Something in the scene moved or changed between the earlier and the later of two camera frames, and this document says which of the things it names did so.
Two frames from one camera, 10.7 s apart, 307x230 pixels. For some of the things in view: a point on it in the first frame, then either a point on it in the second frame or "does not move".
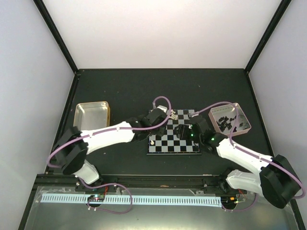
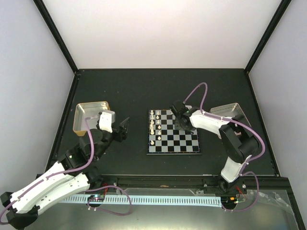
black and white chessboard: (169, 143) does not move
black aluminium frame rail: (137, 183) does not move
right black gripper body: (184, 135) → (178, 126)
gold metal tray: (92, 115) does not move
